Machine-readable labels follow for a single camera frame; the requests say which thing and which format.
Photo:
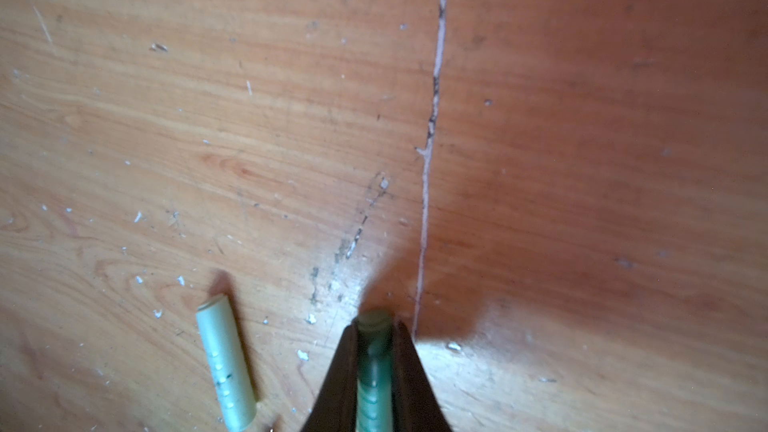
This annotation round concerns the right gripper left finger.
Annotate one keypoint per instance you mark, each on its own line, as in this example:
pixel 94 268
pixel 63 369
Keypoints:
pixel 335 408

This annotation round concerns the light green pen cap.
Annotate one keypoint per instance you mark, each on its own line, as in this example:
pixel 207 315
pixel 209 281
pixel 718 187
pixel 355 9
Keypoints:
pixel 225 355

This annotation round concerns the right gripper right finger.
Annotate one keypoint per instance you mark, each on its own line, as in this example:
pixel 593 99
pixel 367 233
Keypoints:
pixel 415 406

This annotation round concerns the dark green pen cap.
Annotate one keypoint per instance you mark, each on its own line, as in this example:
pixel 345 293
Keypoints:
pixel 374 410

